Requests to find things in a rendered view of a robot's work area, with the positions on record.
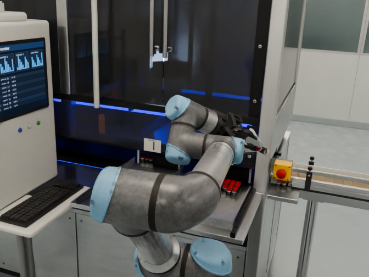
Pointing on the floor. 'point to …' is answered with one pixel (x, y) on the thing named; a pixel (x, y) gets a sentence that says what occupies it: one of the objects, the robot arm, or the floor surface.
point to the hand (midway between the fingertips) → (257, 148)
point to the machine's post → (267, 128)
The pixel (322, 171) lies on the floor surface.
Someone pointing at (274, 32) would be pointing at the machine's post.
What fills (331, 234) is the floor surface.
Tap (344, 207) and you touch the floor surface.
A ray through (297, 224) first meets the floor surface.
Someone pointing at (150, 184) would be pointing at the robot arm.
